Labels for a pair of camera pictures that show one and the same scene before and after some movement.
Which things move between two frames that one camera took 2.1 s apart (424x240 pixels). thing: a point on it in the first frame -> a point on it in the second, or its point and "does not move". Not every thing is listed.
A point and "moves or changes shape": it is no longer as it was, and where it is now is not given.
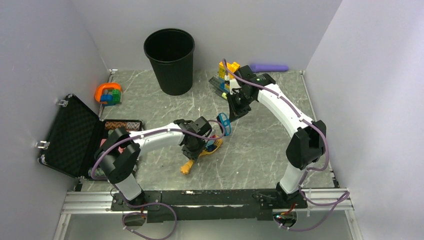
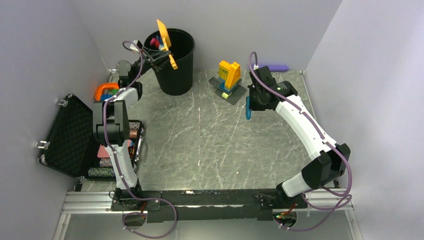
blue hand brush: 222,117 moves or changes shape
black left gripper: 194,155 -> 154,58
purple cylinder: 256,68 does not move
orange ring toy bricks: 108,94 does not move
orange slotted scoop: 185,166 -> 166,42
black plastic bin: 171,52 does not move
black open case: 77,134 does not move
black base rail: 210,205 does not move
